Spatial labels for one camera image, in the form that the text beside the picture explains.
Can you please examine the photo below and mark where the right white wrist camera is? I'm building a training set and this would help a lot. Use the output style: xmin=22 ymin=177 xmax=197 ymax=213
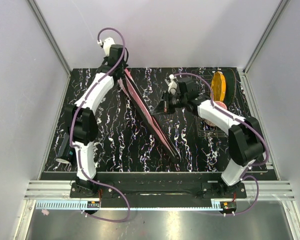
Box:
xmin=165 ymin=74 xmax=178 ymax=95

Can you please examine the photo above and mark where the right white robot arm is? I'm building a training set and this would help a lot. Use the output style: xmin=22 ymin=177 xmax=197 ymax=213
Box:
xmin=152 ymin=74 xmax=266 ymax=199

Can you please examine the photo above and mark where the purple cable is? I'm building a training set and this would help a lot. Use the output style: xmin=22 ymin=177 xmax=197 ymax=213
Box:
xmin=173 ymin=72 xmax=271 ymax=216
xmin=68 ymin=27 xmax=132 ymax=223

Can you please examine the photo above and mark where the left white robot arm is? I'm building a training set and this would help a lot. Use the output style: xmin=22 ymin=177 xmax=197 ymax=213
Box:
xmin=64 ymin=44 xmax=127 ymax=198

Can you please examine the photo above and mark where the pink patterned cup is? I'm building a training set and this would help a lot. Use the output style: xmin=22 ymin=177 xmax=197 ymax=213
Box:
xmin=204 ymin=101 xmax=228 ymax=127

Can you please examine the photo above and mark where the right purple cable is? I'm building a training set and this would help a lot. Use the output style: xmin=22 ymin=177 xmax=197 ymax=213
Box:
xmin=173 ymin=72 xmax=271 ymax=216

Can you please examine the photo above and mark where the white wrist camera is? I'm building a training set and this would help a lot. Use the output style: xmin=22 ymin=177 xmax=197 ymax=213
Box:
xmin=165 ymin=74 xmax=178 ymax=95
xmin=97 ymin=37 xmax=115 ymax=57

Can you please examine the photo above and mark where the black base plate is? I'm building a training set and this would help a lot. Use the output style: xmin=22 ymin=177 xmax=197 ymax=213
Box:
xmin=70 ymin=172 xmax=247 ymax=209

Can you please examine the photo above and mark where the pink racket bag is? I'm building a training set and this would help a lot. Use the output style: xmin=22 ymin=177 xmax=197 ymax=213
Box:
xmin=118 ymin=68 xmax=181 ymax=164

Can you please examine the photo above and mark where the clear tube lid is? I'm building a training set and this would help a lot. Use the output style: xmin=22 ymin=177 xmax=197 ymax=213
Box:
xmin=55 ymin=158 xmax=70 ymax=165

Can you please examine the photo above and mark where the black shuttlecock tube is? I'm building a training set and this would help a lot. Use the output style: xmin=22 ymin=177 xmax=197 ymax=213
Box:
xmin=55 ymin=133 xmax=75 ymax=165

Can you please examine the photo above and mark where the black wire basket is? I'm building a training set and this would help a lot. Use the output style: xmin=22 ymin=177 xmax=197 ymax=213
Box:
xmin=191 ymin=67 xmax=251 ymax=138

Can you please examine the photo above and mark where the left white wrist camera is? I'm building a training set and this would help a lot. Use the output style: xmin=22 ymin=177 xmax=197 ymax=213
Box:
xmin=97 ymin=37 xmax=115 ymax=57

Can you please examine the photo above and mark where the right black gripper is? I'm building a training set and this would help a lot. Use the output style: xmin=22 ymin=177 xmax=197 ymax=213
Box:
xmin=151 ymin=91 xmax=187 ymax=116

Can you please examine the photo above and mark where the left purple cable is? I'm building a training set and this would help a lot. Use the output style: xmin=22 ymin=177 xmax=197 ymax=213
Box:
xmin=68 ymin=27 xmax=132 ymax=223

